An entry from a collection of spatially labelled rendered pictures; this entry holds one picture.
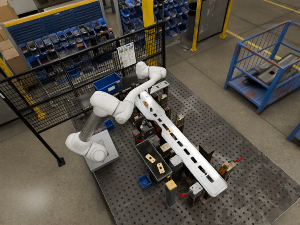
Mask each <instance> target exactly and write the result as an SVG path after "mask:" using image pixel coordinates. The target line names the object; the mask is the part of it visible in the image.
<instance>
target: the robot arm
mask: <svg viewBox="0 0 300 225"><path fill-rule="evenodd" d="M136 74H137V78H138V81H139V86H137V87H136V88H134V89H133V90H132V91H131V92H130V93H129V94H128V95H127V96H126V98H125V99H124V100H123V101H120V100H118V99H117V98H116V97H114V96H112V95H110V94H108V93H106V92H102V91H96V92H94V94H93V95H92V97H91V98H90V103H91V105H92V106H93V111H92V113H91V115H90V117H89V118H88V120H87V122H86V124H85V126H84V127H83V129H82V131H81V132H78V133H72V134H70V135H69V136H68V138H67V140H66V142H65V144H66V146H67V147H68V148H69V149H70V150H71V151H73V152H75V153H77V154H79V155H82V156H84V157H86V158H88V159H90V160H92V161H93V162H94V163H101V162H102V163H104V160H105V159H106V157H107V156H109V152H108V151H107V149H106V147H105V145H104V141H103V140H100V141H99V142H97V143H95V142H92V138H91V137H92V135H93V134H94V132H95V130H96V129H97V127H98V126H99V124H100V123H101V121H102V120H103V118H104V117H105V116H107V115H111V116H113V117H114V118H115V120H116V122H118V123H120V124H124V123H125V122H126V121H127V120H128V119H129V118H130V117H131V114H132V112H133V107H134V100H135V97H136V96H138V97H139V99H141V98H140V93H141V92H143V91H144V90H146V89H148V93H149V94H150V90H151V88H152V87H151V86H152V85H154V84H155V83H156V81H158V80H160V79H162V78H165V77H166V69H165V68H163V67H156V66H152V67H150V66H147V65H146V64H145V63H144V62H138V63H137V64H136ZM147 77H150V80H149V81H147Z"/></svg>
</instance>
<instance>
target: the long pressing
mask: <svg viewBox="0 0 300 225"><path fill-rule="evenodd" d="M140 98H141V99H139V97H138V96H136V97H135V100H134V103H135V105H136V106H137V108H138V109H139V111H140V112H141V113H142V114H143V115H144V116H145V117H146V119H147V120H149V121H155V122H156V123H157V124H158V125H159V127H160V128H161V129H162V132H161V136H162V138H163V139H164V140H165V141H166V142H167V143H168V144H169V145H170V146H171V149H172V150H173V151H174V152H175V154H176V155H177V154H179V155H180V157H181V158H182V159H183V164H184V165H185V166H186V168H187V169H188V170H189V171H190V172H191V173H192V175H193V176H194V177H195V179H196V180H197V181H198V182H199V184H200V185H201V186H202V187H203V189H204V190H205V191H206V192H207V193H208V195H209V196H211V197H216V196H217V195H219V194H220V193H222V192H223V191H224V190H225V189H226V188H227V187H228V184H227V182H226V181H225V180H224V179H223V178H222V177H221V176H220V175H219V174H218V172H217V171H216V170H215V169H214V168H213V167H212V166H211V165H210V164H209V162H208V161H207V160H206V159H205V158H204V157H203V156H202V155H201V153H200V152H199V151H198V150H197V149H196V148H195V147H194V146H193V145H192V144H191V143H190V142H189V141H188V139H187V138H186V137H185V136H184V135H183V134H182V133H181V132H180V130H179V129H178V128H177V127H176V126H175V125H174V124H173V123H172V122H171V120H170V119H169V118H168V117H167V116H166V114H165V111H164V110H163V108H162V107H161V106H160V105H159V104H158V103H157V102H156V101H155V100H154V99H153V97H152V96H151V95H150V94H149V93H148V92H147V91H143V92H141V93H140ZM143 101H146V102H147V103H148V104H149V105H145V104H144V103H143ZM151 107H152V108H153V111H152V112H151V111H150V108H151ZM153 114H156V115H157V117H155V116H154V115H153ZM159 118H160V119H161V121H162V122H159V121H158V119H159ZM162 124H165V125H166V126H167V128H168V129H173V130H174V131H173V132H172V133H173V134H174V135H175V137H176V138H177V139H178V140H176V141H175V140H174V138H173V137H172V136H171V135H170V134H168V135H167V134H166V133H165V132H166V131H167V130H166V129H165V128H164V127H163V126H162ZM177 141H180V142H181V144H182V145H183V146H182V147H180V146H179V144H178V143H177ZM184 149H187V151H188V152H189V153H190V154H189V155H187V154H186V153H185V152H184ZM191 157H193V158H194V159H195V160H196V161H197V163H196V164H195V163H194V162H193V161H192V160H191ZM186 158H187V159H186ZM198 166H201V167H202V168H203V169H204V170H205V172H207V175H209V176H210V177H211V178H212V179H213V181H214V182H213V183H211V182H210V181H209V180H208V179H207V177H206V176H207V175H205V174H204V173H202V171H201V170H200V169H199V168H198Z"/></svg>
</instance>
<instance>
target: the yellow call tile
mask: <svg viewBox="0 0 300 225"><path fill-rule="evenodd" d="M166 185H167V187H168V188H169V190H172V189H173V188H175V187H176V184H175V183H174V181H173V180H170V181H169V182H167V183H166Z"/></svg>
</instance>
